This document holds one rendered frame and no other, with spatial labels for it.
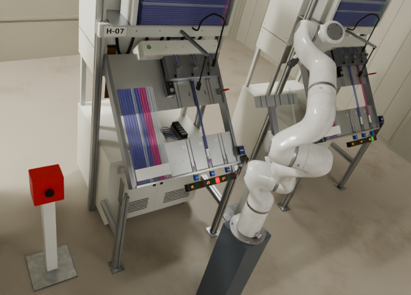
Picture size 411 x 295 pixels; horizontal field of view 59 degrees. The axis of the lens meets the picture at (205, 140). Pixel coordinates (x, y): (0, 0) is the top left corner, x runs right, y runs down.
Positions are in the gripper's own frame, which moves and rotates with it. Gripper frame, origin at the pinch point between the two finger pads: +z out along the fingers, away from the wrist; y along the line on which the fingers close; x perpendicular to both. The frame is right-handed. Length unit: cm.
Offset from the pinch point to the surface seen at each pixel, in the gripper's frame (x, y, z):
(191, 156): -5, -57, 58
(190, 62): 36, -21, 56
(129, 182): 8, -91, 44
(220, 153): -15, -42, 65
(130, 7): 71, -34, 27
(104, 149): 32, -91, 78
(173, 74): 36, -34, 52
